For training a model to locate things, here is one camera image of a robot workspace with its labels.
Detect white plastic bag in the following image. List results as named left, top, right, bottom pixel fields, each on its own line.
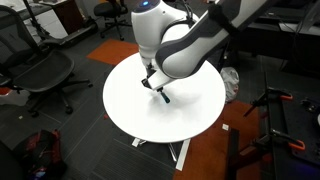
left=219, top=66, right=241, bottom=104

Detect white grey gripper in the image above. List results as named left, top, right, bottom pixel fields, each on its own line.
left=141, top=68, right=177, bottom=95

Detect dark wood desk cabinet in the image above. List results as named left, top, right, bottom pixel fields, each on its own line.
left=49, top=0, right=88, bottom=36

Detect black mesh office chair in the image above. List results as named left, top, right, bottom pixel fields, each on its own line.
left=0, top=4, right=94, bottom=118

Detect white table base legs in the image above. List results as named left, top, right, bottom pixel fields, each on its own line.
left=131, top=137, right=192, bottom=172

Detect orange handled black clamp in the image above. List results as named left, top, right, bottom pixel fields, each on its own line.
left=251, top=128, right=307, bottom=153
left=243, top=86, right=294, bottom=118

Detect black metal stand post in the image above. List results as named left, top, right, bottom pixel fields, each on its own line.
left=225, top=127, right=242, bottom=180

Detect red and black backpack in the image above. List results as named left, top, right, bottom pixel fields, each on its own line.
left=12, top=129, right=69, bottom=180

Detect black marker with teal cap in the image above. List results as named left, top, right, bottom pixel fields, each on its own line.
left=158, top=90, right=171, bottom=104

